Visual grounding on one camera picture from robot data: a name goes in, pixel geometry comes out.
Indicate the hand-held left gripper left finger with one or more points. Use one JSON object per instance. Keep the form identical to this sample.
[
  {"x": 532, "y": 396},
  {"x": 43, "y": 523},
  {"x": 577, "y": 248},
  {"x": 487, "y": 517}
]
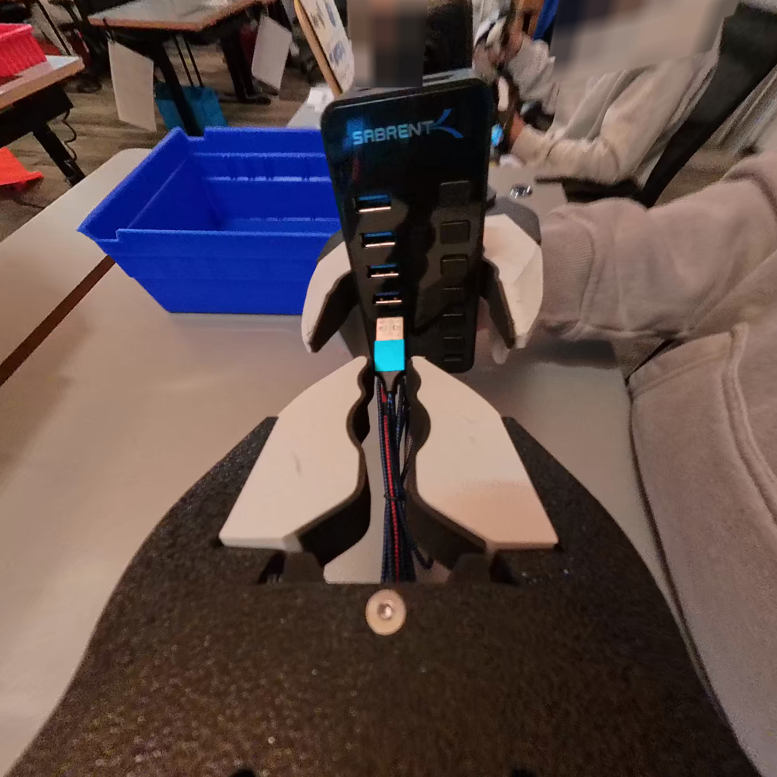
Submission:
[{"x": 291, "y": 473}]

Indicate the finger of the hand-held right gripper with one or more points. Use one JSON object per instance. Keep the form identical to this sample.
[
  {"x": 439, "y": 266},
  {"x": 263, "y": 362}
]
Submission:
[
  {"x": 319, "y": 303},
  {"x": 516, "y": 273}
]

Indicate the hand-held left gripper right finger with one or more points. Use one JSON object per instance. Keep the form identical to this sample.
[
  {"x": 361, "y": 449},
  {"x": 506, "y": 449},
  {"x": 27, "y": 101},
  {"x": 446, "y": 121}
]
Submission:
[{"x": 479, "y": 473}]

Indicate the black usb hub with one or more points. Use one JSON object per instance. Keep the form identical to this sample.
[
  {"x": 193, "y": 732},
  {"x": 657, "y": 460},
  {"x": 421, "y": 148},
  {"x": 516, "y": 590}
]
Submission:
[{"x": 419, "y": 182}]

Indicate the person's right forearm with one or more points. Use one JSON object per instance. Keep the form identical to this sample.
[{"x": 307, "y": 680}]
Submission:
[{"x": 668, "y": 261}]

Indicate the blue plastic bin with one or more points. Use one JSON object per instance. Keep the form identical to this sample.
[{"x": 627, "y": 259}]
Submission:
[{"x": 212, "y": 255}]

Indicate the blue bag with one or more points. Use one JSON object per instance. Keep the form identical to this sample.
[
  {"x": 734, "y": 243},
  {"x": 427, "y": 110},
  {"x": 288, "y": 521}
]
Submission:
[{"x": 191, "y": 109}]

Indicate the person in grey sweatshirt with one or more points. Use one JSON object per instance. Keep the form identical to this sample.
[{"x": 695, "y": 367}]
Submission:
[{"x": 716, "y": 485}]

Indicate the hanging white paper sheet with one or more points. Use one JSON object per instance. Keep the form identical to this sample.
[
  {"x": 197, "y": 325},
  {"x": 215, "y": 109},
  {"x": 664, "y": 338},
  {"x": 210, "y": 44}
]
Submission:
[
  {"x": 272, "y": 54},
  {"x": 132, "y": 85}
]

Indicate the wooden clipboard with papers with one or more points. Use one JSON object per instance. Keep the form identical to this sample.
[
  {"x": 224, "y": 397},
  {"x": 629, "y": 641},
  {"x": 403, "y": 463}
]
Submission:
[{"x": 331, "y": 42}]

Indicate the dark wooden table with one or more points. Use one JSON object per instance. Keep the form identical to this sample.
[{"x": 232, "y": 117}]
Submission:
[{"x": 176, "y": 15}]

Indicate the red flat object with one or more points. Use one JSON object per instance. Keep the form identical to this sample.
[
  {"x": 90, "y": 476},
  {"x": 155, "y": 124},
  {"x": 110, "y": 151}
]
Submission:
[{"x": 15, "y": 170}]

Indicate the wooden side table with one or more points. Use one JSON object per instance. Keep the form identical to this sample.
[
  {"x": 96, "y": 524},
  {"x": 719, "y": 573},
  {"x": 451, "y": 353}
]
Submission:
[{"x": 36, "y": 91}]

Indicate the red plastic basket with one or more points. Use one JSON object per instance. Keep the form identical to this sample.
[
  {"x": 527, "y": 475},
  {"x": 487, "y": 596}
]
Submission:
[{"x": 18, "y": 48}]

